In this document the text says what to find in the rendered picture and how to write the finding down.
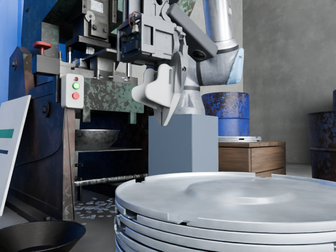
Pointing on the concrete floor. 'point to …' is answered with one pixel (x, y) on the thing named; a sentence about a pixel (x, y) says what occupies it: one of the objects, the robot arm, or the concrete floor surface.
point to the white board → (10, 140)
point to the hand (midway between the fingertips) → (166, 117)
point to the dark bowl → (41, 236)
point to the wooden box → (253, 158)
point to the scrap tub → (323, 145)
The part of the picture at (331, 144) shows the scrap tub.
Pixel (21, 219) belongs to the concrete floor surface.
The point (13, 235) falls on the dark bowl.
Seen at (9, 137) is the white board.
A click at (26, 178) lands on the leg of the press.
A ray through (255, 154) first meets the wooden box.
